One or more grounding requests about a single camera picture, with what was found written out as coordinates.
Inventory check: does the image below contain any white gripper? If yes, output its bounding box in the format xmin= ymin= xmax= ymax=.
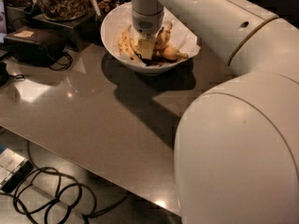
xmin=132 ymin=10 xmax=164 ymax=60

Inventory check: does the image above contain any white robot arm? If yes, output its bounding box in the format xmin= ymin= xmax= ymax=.
xmin=133 ymin=0 xmax=299 ymax=224

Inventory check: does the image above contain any dark overripe banana bottom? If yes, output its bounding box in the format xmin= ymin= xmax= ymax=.
xmin=135 ymin=53 xmax=173 ymax=66

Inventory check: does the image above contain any yellow banana right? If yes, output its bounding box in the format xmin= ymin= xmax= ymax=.
xmin=160 ymin=46 xmax=189 ymax=61

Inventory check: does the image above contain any spotted banana left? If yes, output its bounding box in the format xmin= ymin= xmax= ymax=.
xmin=118 ymin=25 xmax=141 ymax=63

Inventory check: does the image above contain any white paper bowl liner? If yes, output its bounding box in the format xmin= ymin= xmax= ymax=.
xmin=101 ymin=3 xmax=200 ymax=66

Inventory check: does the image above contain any white ceramic bowl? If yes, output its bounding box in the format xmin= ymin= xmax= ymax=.
xmin=101 ymin=2 xmax=200 ymax=76

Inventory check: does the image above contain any dark jar stand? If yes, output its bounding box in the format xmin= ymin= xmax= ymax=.
xmin=34 ymin=10 xmax=97 ymax=52

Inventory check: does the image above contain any black box device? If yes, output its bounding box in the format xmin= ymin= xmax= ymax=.
xmin=4 ymin=26 xmax=66 ymax=67

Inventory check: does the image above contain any black object left edge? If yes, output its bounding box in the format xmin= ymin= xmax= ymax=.
xmin=0 ymin=62 xmax=25 ymax=87

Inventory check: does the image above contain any silver power box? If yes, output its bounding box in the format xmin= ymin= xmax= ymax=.
xmin=0 ymin=147 xmax=33 ymax=193

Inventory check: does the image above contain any black cable on counter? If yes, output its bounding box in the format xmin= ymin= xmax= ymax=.
xmin=48 ymin=51 xmax=74 ymax=72

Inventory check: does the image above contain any black floor cable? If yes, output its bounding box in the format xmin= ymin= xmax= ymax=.
xmin=0 ymin=140 xmax=132 ymax=224

